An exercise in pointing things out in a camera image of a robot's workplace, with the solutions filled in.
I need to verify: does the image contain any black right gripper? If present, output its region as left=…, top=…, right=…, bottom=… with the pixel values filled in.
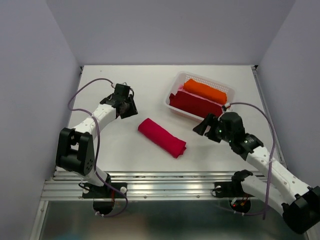
left=192, top=111, right=233, bottom=143

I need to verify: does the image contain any crimson red t shirt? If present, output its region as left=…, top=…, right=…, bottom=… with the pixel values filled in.
left=137, top=118, right=187, bottom=159

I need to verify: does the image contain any white plastic basket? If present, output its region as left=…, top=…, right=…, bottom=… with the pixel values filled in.
left=164, top=71, right=236, bottom=121

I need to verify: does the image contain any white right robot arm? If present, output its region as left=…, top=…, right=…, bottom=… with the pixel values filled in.
left=193, top=112, right=320, bottom=234

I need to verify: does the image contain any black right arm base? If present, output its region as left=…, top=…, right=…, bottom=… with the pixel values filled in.
left=210, top=169, right=259, bottom=198

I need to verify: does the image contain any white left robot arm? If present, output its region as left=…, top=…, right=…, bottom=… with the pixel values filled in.
left=55, top=83, right=138, bottom=197

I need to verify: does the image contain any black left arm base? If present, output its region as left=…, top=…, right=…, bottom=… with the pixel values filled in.
left=78, top=174, right=128, bottom=199

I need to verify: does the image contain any dark red rolled shirt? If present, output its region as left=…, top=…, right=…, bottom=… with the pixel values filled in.
left=169, top=90, right=223, bottom=118

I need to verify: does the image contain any orange rolled shirt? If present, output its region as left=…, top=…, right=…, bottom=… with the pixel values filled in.
left=183, top=78, right=228, bottom=105

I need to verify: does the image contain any aluminium rail frame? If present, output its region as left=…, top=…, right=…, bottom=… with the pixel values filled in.
left=40, top=170, right=234, bottom=201

